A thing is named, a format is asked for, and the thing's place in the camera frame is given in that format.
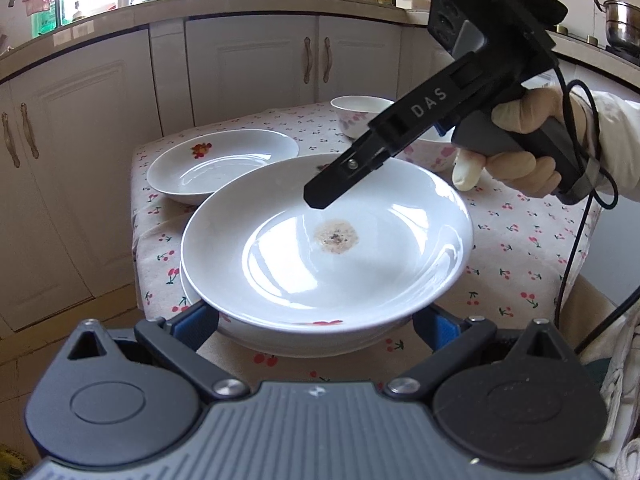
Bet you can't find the right gloved hand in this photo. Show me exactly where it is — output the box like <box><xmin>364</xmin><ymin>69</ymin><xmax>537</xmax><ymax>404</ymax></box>
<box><xmin>452</xmin><ymin>86</ymin><xmax>600</xmax><ymax>198</ymax></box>

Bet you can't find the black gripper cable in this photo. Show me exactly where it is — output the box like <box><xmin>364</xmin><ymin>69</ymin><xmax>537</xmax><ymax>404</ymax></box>
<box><xmin>552</xmin><ymin>0</ymin><xmax>640</xmax><ymax>356</ymax></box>

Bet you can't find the cherry print tablecloth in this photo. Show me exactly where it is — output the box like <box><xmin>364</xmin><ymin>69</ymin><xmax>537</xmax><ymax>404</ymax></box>
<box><xmin>131</xmin><ymin>104</ymin><xmax>584</xmax><ymax>386</ymax></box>

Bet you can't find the far deep fruit plate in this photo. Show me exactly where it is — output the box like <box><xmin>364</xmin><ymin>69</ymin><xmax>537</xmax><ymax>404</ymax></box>
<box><xmin>146</xmin><ymin>129</ymin><xmax>299</xmax><ymax>206</ymax></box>

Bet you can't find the chrome kitchen faucet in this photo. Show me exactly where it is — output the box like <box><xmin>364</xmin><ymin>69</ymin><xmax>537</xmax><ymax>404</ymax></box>
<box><xmin>8</xmin><ymin>0</ymin><xmax>63</xmax><ymax>37</ymax></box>

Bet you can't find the black wok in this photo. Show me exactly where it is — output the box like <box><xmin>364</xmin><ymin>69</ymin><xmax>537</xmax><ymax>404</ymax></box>
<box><xmin>518</xmin><ymin>0</ymin><xmax>568</xmax><ymax>30</ymax></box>

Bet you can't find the white plastic tray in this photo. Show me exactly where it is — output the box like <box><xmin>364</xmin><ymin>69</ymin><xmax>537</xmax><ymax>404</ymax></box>
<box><xmin>394</xmin><ymin>0</ymin><xmax>432</xmax><ymax>11</ymax></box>

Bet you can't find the floral bowl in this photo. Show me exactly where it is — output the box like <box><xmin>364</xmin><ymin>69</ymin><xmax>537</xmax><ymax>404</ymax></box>
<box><xmin>330</xmin><ymin>96</ymin><xmax>393</xmax><ymax>140</ymax></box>
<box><xmin>397</xmin><ymin>127</ymin><xmax>458</xmax><ymax>172</ymax></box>

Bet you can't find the steel cooking pot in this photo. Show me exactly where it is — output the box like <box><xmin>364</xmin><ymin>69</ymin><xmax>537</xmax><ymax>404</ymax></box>
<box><xmin>593</xmin><ymin>0</ymin><xmax>640</xmax><ymax>55</ymax></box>

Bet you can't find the white sleeved right forearm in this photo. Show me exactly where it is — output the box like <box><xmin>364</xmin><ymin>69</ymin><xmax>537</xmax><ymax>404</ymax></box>
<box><xmin>584</xmin><ymin>91</ymin><xmax>639</xmax><ymax>202</ymax></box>

